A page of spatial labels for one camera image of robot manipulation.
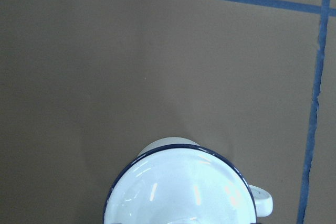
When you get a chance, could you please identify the white cup lid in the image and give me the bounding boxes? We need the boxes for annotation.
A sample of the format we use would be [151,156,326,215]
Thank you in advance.
[103,144,257,223]

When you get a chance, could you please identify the white enamel cup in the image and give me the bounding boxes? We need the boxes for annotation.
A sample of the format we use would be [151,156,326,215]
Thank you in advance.
[138,137,273,217]

